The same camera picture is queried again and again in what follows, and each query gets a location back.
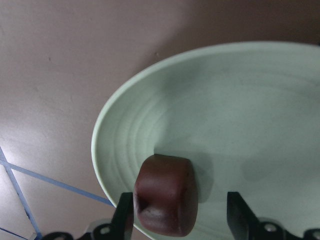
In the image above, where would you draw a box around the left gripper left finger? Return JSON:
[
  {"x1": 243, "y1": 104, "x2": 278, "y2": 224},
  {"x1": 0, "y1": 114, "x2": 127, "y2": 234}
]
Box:
[{"x1": 111, "y1": 192, "x2": 134, "y2": 240}]

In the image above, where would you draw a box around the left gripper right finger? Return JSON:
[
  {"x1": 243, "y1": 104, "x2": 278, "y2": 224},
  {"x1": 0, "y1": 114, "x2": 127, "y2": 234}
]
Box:
[{"x1": 226, "y1": 191, "x2": 260, "y2": 240}]

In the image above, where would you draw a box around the brown steamed bun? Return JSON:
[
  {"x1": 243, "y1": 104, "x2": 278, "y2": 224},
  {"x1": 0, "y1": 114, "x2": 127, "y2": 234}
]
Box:
[{"x1": 133, "y1": 154, "x2": 198, "y2": 237}]

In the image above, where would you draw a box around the light green plate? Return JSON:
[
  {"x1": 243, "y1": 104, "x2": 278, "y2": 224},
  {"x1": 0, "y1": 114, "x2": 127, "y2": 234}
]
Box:
[{"x1": 91, "y1": 42, "x2": 320, "y2": 240}]

